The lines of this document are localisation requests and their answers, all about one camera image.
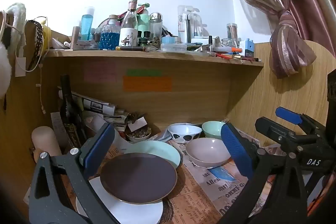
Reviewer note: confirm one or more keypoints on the pale pink bowl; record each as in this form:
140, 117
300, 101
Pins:
207, 151

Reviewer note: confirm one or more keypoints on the dark wine bottle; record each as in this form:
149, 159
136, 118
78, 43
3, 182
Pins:
67, 108

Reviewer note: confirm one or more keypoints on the mint green deep plate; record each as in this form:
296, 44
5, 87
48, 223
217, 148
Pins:
157, 150

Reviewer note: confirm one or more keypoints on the pale pink mug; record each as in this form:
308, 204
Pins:
46, 141

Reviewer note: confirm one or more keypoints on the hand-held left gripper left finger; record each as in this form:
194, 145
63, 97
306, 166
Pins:
101, 145

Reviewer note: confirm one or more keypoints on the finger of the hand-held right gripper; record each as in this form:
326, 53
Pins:
288, 115
270, 128

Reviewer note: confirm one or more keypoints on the white plate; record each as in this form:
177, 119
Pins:
131, 213

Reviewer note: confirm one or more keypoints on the black and gold tube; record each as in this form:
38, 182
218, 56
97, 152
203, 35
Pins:
131, 48

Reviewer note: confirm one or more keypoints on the small bowl of trinkets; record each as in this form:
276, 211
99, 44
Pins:
137, 136

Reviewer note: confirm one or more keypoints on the pink sticky note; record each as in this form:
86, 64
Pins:
99, 71

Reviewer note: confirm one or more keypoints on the tall blue liquid bottle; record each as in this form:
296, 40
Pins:
86, 24

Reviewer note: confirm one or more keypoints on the wooden peg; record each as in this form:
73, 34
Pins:
75, 37

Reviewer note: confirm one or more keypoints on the orange marker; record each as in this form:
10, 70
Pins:
231, 49

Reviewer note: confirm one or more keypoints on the orange sticky note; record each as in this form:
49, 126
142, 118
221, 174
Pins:
147, 83

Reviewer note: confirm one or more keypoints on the small mint green bowl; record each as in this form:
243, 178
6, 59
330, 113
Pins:
212, 129

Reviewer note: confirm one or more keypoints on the blue and white toy block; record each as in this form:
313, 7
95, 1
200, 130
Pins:
246, 48

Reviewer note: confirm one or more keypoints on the clear labelled liquor bottle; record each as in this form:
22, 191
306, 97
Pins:
129, 27

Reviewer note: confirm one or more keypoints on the clear bottle with silver cap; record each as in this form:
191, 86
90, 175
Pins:
155, 26

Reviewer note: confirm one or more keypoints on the stack of newspapers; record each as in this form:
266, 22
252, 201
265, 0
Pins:
97, 106

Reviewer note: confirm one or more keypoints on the clear cotton swab container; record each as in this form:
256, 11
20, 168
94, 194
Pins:
231, 33

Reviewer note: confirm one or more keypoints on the white bowl with black spots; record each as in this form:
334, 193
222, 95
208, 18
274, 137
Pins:
183, 129

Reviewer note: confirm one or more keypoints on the toothbrush package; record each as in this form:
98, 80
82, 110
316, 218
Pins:
186, 22

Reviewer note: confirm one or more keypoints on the white card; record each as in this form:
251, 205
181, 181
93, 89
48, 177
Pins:
140, 123

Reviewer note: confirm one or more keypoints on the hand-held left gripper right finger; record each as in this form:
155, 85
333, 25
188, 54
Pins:
236, 150

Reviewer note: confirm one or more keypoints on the dark brown plate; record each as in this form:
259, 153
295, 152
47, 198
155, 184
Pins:
139, 179

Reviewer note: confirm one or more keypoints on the glass bottle of blue beads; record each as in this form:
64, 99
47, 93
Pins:
109, 36

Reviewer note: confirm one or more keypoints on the clear plastic box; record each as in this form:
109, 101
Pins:
173, 47

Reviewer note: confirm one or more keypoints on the printed newspaper mat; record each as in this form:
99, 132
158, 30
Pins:
199, 195

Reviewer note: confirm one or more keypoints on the green pump bottle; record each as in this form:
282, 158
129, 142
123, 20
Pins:
143, 18

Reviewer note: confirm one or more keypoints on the green sticky note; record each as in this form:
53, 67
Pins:
143, 72

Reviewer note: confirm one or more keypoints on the white paper sheet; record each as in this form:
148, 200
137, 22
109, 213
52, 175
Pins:
123, 141

